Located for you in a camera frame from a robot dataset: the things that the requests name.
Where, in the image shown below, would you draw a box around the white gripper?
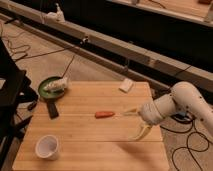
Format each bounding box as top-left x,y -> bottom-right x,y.
121,101 -> 165,141

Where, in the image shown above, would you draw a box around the black eraser block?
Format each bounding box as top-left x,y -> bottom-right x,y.
47,101 -> 59,119

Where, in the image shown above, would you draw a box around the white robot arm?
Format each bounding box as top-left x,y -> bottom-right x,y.
124,81 -> 213,141

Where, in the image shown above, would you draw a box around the white ceramic cup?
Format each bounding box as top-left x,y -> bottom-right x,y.
35,135 -> 59,160

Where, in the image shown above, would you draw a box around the white rectangular sponge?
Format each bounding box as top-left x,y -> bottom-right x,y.
119,78 -> 133,93

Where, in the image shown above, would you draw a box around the orange carrot toy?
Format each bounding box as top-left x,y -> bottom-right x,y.
95,111 -> 115,119

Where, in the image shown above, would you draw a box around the blue box on floor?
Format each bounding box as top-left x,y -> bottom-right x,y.
176,113 -> 189,120

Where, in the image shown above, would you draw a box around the white crumpled cloth toy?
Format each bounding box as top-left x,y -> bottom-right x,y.
44,77 -> 68,92

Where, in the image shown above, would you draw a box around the green plate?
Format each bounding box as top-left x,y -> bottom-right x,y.
38,76 -> 66,99

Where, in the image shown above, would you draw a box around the black chair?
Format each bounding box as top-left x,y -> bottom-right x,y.
0,37 -> 38,170

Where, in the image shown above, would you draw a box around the black cables by robot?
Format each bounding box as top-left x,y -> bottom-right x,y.
168,113 -> 213,171

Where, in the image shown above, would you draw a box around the black floor cable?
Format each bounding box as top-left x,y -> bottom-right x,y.
0,23 -> 88,78

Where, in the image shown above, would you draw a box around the white object on rail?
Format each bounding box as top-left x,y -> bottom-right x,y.
45,4 -> 65,22

